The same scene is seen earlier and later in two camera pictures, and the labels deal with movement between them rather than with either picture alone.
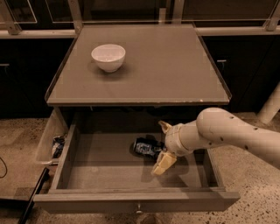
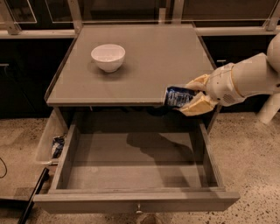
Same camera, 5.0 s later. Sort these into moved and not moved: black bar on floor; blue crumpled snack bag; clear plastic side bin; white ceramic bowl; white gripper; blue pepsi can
Moved: white gripper; blue pepsi can
Not moved: white ceramic bowl; blue crumpled snack bag; black bar on floor; clear plastic side bin
